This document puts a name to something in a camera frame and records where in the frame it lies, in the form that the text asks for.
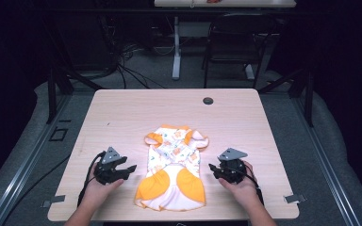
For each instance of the grey tape strip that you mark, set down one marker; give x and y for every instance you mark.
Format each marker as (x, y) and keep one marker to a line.
(54, 200)
(294, 198)

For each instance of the person's left hand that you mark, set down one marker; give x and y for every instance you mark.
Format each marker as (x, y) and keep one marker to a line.
(98, 191)

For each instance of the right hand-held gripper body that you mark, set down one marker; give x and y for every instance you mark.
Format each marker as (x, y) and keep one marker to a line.
(231, 169)

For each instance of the orange thing on background table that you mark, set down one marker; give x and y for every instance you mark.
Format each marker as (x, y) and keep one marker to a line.
(214, 1)

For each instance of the orange and white baby garment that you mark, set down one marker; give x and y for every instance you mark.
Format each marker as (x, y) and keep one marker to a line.
(172, 169)

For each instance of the person's right hand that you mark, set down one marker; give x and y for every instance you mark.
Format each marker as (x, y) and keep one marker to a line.
(243, 190)

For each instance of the black metal stand post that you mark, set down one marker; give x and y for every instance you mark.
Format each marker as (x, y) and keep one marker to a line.
(309, 97)

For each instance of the white table leg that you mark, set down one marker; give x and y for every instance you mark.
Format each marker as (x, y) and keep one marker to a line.
(176, 50)

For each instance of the white table foot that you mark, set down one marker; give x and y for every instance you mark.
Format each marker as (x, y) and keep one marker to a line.
(249, 71)

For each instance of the round grey table grommet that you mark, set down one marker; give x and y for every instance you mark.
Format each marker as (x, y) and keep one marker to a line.
(207, 100)

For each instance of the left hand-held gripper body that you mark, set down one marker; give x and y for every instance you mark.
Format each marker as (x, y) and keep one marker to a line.
(106, 174)

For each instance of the aluminium floor rail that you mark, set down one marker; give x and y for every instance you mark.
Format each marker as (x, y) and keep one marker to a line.
(323, 160)
(28, 163)

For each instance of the black metal chair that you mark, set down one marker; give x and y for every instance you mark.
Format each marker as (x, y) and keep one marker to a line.
(236, 47)

